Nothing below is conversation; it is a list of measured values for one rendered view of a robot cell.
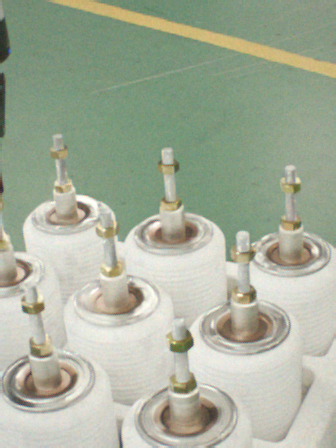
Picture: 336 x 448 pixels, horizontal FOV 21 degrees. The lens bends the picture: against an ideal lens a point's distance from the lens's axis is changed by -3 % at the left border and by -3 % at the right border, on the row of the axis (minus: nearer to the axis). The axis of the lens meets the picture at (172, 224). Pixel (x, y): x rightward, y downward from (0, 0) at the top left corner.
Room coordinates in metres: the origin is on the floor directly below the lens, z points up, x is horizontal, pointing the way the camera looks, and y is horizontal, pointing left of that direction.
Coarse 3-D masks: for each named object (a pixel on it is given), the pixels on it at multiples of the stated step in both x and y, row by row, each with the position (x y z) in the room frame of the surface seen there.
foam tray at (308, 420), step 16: (64, 304) 0.76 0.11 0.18; (304, 368) 0.63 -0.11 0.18; (320, 368) 0.63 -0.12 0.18; (304, 384) 0.63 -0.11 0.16; (320, 384) 0.60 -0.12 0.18; (304, 400) 0.59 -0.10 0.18; (320, 400) 0.58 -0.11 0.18; (304, 416) 0.57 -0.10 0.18; (320, 416) 0.56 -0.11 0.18; (288, 432) 0.55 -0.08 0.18; (304, 432) 0.55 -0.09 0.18; (320, 432) 0.55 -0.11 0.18
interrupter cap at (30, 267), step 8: (16, 256) 0.74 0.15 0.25; (24, 256) 0.74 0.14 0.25; (32, 256) 0.73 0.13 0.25; (16, 264) 0.73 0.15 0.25; (24, 264) 0.72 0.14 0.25; (32, 264) 0.72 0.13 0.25; (40, 264) 0.72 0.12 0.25; (24, 272) 0.71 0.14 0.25; (32, 272) 0.71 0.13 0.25; (40, 272) 0.71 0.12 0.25; (16, 280) 0.70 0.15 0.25; (24, 280) 0.70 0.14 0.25; (32, 280) 0.69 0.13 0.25; (40, 280) 0.69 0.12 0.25; (0, 288) 0.68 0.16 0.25; (8, 288) 0.68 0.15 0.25; (16, 288) 0.68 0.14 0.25; (0, 296) 0.67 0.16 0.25; (8, 296) 0.67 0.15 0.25
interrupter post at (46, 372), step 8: (56, 352) 0.55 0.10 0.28; (32, 360) 0.54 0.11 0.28; (40, 360) 0.54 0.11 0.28; (48, 360) 0.54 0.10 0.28; (56, 360) 0.55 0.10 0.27; (32, 368) 0.54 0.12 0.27; (40, 368) 0.54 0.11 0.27; (48, 368) 0.54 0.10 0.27; (56, 368) 0.55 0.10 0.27; (40, 376) 0.54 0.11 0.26; (48, 376) 0.54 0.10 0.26; (56, 376) 0.54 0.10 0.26; (40, 384) 0.54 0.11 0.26; (48, 384) 0.54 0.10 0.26; (56, 384) 0.54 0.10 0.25
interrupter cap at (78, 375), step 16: (64, 352) 0.58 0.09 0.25; (16, 368) 0.57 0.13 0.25; (64, 368) 0.56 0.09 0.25; (80, 368) 0.56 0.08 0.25; (0, 384) 0.55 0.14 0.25; (16, 384) 0.55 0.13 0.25; (32, 384) 0.55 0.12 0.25; (64, 384) 0.55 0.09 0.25; (80, 384) 0.54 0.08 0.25; (16, 400) 0.53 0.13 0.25; (32, 400) 0.53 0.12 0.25; (48, 400) 0.52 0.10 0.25; (64, 400) 0.52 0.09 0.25; (80, 400) 0.52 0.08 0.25
